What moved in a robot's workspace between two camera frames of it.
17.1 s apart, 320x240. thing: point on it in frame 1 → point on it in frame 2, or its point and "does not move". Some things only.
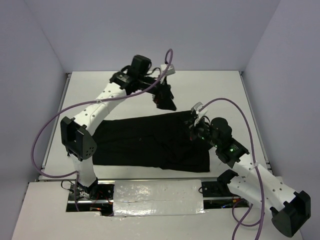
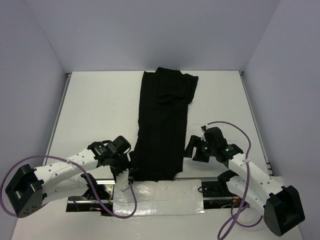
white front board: (43, 216) does not move
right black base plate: (213, 189) does not move
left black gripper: (162, 97) → (128, 165)
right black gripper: (192, 130) → (195, 141)
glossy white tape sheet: (159, 197) does not move
